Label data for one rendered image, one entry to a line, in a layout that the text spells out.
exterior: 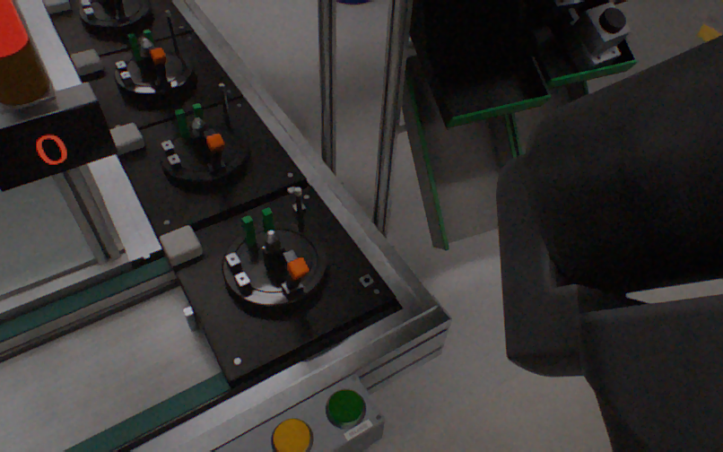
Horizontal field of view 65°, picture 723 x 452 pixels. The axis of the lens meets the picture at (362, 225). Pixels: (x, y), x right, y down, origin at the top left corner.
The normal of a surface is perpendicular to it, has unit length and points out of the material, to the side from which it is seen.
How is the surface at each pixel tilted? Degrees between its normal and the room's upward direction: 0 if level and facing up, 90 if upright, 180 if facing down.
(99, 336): 0
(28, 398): 0
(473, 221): 45
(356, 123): 0
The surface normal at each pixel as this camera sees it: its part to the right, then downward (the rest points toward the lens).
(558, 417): 0.04, -0.65
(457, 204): 0.29, 0.05
